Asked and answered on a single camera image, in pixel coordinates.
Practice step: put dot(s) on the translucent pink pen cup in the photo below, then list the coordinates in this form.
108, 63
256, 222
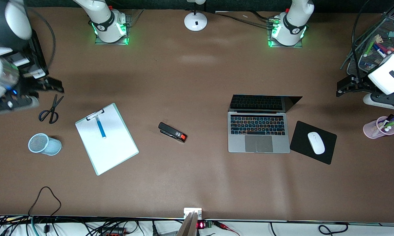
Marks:
371, 129

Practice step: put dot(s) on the black stapler orange end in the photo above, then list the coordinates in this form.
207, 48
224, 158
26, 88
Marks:
170, 131

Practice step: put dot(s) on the black mouse pad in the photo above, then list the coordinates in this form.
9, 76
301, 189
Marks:
302, 137

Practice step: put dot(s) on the silver laptop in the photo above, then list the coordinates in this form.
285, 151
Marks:
257, 134

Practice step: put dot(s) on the black power strip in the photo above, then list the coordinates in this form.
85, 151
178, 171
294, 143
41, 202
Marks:
113, 232

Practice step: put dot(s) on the red LED display board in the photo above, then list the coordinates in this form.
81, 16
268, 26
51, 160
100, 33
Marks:
203, 225

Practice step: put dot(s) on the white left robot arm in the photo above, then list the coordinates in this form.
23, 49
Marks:
292, 23

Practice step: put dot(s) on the green marker white cap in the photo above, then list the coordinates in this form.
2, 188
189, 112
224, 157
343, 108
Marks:
393, 123

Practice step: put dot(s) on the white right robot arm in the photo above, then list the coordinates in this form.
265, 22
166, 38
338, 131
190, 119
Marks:
105, 19

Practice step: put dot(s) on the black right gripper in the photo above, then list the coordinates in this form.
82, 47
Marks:
37, 59

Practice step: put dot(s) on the blue capped whiteboard marker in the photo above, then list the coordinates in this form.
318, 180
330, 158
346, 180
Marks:
379, 51

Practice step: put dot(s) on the blue marker white cap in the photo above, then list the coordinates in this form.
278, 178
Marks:
101, 128

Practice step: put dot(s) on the grey mesh organizer tray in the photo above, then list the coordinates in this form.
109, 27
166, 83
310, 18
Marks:
364, 52

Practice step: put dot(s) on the red capped whiteboard marker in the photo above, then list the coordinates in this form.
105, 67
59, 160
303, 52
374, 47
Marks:
387, 49

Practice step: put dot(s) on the mint green clipboard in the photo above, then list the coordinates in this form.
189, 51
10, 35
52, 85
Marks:
94, 115

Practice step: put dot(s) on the light blue mesh pen cup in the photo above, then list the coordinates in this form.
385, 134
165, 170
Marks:
51, 146

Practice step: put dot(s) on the white round stand base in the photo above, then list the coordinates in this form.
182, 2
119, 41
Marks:
195, 21

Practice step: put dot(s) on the black purple marker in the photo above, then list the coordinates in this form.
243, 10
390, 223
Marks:
387, 120

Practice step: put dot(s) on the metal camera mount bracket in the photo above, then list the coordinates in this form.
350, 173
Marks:
191, 223

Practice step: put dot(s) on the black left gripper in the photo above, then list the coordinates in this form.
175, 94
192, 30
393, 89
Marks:
361, 85

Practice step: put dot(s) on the white paper sheet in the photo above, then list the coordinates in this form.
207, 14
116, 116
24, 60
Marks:
110, 149

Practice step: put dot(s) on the white computer mouse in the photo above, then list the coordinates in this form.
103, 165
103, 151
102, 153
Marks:
316, 143

